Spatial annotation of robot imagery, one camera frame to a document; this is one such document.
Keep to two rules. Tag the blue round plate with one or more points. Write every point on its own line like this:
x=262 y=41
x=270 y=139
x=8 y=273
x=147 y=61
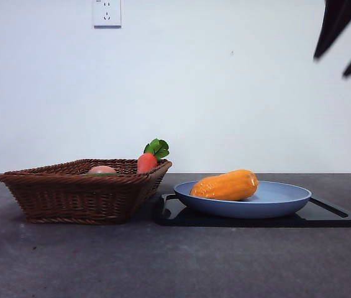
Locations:
x=274 y=201

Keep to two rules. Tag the yellow corn cob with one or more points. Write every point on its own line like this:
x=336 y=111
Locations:
x=225 y=186

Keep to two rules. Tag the brown wicker basket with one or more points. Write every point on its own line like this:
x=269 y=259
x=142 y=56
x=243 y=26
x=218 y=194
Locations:
x=69 y=195

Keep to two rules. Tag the black rectangular tray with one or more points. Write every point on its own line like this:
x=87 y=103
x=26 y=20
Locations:
x=318 y=218

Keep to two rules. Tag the orange carrot with green leaves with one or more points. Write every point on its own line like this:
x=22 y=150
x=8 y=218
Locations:
x=146 y=163

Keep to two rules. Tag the beige egg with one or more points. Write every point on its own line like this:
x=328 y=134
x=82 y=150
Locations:
x=102 y=169

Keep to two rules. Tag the green chili pepper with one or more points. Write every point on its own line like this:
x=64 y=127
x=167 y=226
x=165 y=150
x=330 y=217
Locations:
x=100 y=174

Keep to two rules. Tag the white wall socket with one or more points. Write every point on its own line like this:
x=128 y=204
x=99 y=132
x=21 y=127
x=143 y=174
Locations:
x=107 y=14

